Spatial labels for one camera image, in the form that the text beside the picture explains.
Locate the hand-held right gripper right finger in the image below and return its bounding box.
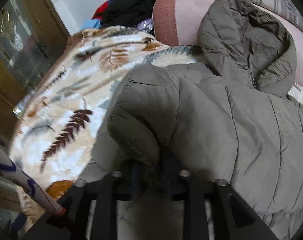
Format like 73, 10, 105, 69
164, 155, 277, 240

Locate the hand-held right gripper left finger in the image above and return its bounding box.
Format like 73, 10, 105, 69
48, 165, 142, 240

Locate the grey-olive puffer jacket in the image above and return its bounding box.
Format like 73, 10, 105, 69
88, 0, 303, 240

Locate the wooden glass-door cabinet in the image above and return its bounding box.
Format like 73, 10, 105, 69
0, 0, 70, 142

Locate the leaf print fleece blanket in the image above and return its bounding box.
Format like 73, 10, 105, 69
8, 26, 303, 228

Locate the light blue cloth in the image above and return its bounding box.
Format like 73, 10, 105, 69
83, 19, 102, 31

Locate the purple cloth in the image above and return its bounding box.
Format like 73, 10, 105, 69
136, 17, 155, 32

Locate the red garment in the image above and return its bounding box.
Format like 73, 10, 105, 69
94, 0, 126, 20

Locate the pink sofa cushion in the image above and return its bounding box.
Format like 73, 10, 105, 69
153, 0, 303, 88

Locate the black garment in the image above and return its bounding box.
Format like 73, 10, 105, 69
101, 0, 159, 28

